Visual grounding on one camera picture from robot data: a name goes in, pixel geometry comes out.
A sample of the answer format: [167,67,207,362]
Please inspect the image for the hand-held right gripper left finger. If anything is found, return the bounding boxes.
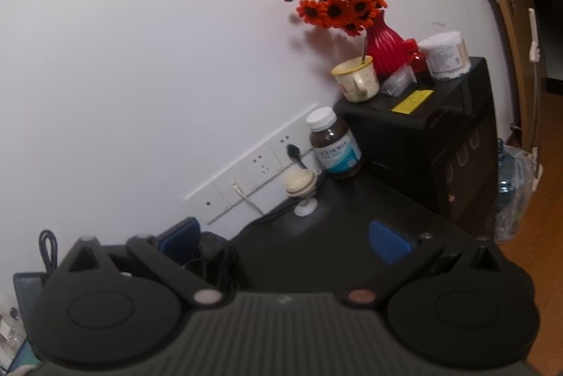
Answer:
[50,218,221,310]

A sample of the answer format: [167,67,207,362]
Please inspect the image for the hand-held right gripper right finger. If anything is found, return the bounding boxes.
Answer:
[345,220,526,310]

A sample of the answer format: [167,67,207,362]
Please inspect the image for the black shoe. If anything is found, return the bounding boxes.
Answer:
[182,232,240,302]

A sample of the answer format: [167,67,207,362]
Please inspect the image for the black cabinet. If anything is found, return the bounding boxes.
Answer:
[333,57,500,236]

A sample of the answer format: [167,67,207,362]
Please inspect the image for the brown bottle with white cap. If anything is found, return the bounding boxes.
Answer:
[305,107,363,181]

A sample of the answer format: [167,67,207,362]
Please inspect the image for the black power plug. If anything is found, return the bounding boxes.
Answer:
[285,143,305,168]

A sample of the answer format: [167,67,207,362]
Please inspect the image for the blue water jug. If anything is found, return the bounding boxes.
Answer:
[495,137,539,242]

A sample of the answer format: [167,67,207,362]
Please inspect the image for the clear plastic packet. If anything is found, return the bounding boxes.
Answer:
[380,65,416,97]

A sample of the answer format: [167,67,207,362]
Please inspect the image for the cream mug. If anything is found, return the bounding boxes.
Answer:
[331,56,380,103]

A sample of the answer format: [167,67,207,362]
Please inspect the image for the small red bottle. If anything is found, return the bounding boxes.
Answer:
[405,38,434,88]

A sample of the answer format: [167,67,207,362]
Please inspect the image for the white jar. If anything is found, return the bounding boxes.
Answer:
[418,31,471,81]

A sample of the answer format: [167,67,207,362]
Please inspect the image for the red ribbed vase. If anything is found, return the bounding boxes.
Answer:
[364,11,407,80]

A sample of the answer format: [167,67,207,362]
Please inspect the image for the black looped cable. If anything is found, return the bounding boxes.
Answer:
[39,229,61,273]

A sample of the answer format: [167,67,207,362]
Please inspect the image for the white plugged cable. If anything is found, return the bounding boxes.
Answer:
[232,180,269,216]

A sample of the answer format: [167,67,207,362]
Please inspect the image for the white wall socket panel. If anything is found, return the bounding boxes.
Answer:
[184,103,320,226]

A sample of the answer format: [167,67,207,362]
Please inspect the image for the white long-handled rod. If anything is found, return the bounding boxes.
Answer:
[525,7,544,187]

